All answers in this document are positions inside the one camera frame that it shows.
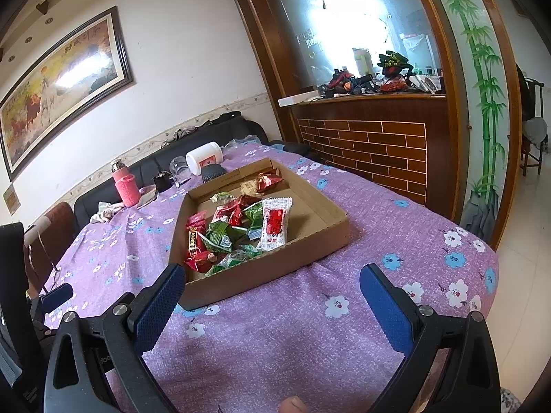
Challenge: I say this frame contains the purple eyeglasses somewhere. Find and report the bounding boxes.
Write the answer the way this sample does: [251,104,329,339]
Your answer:
[26,228,65,297]

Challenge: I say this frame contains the dark clothing on sofa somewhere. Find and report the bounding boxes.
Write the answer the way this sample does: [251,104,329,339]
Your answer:
[172,111,244,142]

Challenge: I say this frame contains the small booklet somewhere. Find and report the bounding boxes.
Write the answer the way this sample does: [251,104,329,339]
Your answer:
[137,185,158,209]

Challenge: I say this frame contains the white and red packet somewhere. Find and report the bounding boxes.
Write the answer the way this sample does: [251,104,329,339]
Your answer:
[257,197,293,252]

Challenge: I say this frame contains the small wall plaque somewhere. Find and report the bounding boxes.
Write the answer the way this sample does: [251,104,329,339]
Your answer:
[2,183,20,216]

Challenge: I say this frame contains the cardboard box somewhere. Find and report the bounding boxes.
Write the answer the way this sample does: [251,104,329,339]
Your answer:
[168,158,350,311]

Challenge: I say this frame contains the green pea packet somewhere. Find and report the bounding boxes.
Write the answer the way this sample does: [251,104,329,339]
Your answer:
[204,221,235,254]

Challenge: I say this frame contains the wooden partition with glass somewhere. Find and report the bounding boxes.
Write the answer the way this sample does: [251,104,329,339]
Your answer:
[217,0,523,250]

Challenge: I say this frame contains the black oval case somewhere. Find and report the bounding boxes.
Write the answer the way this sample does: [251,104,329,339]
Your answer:
[202,163,227,183]

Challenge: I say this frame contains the black pouch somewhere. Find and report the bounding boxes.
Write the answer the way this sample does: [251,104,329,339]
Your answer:
[153,171,175,193]

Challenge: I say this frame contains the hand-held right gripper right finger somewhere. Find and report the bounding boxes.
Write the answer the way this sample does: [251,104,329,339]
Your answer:
[359,263,502,413]

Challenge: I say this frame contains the white plastic jar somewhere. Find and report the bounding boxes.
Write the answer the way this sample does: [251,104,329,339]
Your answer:
[186,142,225,176]

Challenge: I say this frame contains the clutter on wooden ledge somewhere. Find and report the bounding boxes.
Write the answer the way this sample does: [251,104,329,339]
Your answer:
[319,49,446,97]

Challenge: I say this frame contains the brown chair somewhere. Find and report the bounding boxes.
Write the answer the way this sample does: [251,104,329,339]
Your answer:
[23,201,78,285]

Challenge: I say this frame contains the framed wall painting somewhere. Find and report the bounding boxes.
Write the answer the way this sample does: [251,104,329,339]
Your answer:
[0,6,135,182]

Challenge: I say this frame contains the wooden chair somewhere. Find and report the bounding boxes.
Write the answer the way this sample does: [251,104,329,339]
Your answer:
[517,64,551,177]

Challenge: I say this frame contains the bamboo painted glass panel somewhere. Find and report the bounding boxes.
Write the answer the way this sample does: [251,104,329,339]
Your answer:
[422,0,509,242]

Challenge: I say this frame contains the black sofa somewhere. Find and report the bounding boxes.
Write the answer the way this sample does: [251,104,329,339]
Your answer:
[73,116,311,224]

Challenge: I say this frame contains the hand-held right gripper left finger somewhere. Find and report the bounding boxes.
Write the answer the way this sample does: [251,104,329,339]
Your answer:
[43,263,187,413]

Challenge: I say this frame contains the clear plastic cup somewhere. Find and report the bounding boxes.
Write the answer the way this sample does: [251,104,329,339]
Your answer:
[169,156,190,179]

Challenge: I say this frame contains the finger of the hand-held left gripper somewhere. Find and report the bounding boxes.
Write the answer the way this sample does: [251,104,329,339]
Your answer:
[30,283,74,322]

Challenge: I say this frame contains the white gloves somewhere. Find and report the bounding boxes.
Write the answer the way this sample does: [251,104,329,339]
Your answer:
[90,201,125,224]

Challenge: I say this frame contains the purple floral tablecloth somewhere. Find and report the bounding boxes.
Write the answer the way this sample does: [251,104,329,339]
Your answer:
[39,143,500,413]

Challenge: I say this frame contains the white flat box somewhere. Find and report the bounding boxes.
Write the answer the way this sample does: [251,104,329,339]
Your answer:
[278,90,328,107]

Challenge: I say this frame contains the shiny red candy packet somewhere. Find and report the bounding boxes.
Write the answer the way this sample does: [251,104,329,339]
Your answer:
[257,172,284,193]

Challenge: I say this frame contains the pink bottle with knitted sleeve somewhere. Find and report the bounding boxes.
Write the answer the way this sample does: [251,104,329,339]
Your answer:
[111,159,141,208]

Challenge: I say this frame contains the pile of mixed snack packets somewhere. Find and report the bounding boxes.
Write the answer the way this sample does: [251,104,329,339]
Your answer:
[184,171,293,277]

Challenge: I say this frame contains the red packet with cartoon figure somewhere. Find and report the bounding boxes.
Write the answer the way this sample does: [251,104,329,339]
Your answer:
[185,250,220,274]

